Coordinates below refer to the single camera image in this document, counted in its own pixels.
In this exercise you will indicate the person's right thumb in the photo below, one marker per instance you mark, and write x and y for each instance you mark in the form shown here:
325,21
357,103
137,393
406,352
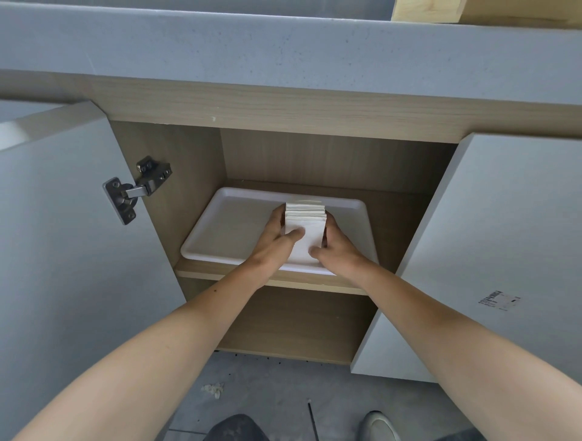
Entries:
318,252

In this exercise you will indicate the person's white shoe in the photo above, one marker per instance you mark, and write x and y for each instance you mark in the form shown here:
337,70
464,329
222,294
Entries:
379,427

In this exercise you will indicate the light wooden board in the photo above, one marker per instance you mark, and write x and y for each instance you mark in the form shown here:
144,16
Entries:
477,11

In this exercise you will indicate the person's right hand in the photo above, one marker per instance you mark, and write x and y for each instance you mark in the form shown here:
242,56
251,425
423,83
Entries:
338,247

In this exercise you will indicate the wooden cabinet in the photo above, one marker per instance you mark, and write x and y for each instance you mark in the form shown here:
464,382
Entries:
291,195

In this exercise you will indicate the crumpled white paper scrap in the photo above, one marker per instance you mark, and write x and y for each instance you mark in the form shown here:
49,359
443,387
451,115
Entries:
213,389

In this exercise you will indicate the person's left forearm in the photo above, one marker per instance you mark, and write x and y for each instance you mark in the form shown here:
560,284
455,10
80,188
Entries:
150,354

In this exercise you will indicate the grey countertop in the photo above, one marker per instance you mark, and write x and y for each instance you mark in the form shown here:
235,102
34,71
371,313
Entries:
273,50

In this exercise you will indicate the stack of white napkins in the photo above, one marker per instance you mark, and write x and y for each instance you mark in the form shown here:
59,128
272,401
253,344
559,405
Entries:
305,227

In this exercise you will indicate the person's left hand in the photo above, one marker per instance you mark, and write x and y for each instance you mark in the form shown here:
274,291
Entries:
273,243

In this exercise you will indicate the person's left thumb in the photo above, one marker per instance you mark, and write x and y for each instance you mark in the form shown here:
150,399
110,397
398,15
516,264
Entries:
294,236

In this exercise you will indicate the person's right forearm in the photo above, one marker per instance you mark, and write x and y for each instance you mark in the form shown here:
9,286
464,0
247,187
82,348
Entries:
459,350

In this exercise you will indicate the white plastic tray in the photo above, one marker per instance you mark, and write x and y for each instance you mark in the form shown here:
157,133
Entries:
236,227

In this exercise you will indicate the white cabinet door with label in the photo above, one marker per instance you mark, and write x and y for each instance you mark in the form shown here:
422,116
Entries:
491,254

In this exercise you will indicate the metal cabinet hinge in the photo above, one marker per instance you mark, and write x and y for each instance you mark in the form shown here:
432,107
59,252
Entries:
136,187

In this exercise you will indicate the white cabinet door with hinge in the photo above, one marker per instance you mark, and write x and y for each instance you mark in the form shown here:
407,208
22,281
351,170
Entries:
68,254

